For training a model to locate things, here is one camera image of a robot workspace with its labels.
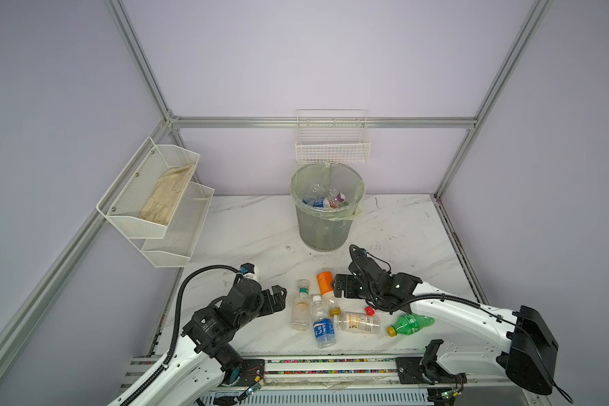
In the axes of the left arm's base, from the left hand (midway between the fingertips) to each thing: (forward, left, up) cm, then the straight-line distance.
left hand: (273, 297), depth 74 cm
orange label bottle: (+9, -16, -8) cm, 20 cm away
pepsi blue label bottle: (+33, -16, +7) cm, 37 cm away
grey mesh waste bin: (+26, -17, 0) cm, 31 cm away
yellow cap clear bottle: (-5, -25, -8) cm, 27 cm away
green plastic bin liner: (+44, -22, +10) cm, 50 cm away
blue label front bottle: (-6, -15, -8) cm, 18 cm away
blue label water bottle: (+40, -14, +6) cm, 43 cm away
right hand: (+5, -20, -2) cm, 21 cm away
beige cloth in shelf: (+28, +36, +16) cm, 48 cm away
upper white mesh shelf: (+24, +41, +17) cm, 51 cm away
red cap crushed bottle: (0, -32, -12) cm, 34 cm away
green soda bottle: (-5, -43, -9) cm, 44 cm away
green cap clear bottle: (+2, -8, -13) cm, 16 cm away
